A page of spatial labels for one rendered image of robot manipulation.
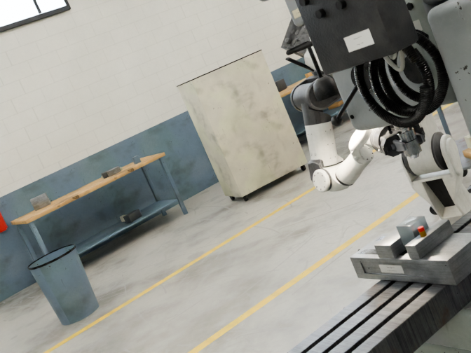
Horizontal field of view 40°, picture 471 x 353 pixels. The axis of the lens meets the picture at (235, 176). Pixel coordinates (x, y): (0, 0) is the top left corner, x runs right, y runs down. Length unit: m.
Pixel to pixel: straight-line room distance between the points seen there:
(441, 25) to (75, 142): 8.16
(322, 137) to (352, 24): 0.93
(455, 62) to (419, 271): 0.63
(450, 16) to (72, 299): 5.32
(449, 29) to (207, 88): 6.55
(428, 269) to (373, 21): 0.73
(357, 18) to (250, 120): 6.72
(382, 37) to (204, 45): 9.21
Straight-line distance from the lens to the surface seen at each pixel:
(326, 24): 1.32
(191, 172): 9.91
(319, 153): 2.17
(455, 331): 1.81
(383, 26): 1.23
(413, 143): 1.79
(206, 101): 7.75
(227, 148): 7.81
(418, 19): 1.51
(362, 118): 1.74
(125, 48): 9.79
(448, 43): 1.34
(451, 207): 2.67
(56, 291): 6.25
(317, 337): 1.70
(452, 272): 1.69
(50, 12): 9.49
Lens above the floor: 1.62
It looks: 9 degrees down
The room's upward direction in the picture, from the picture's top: 23 degrees counter-clockwise
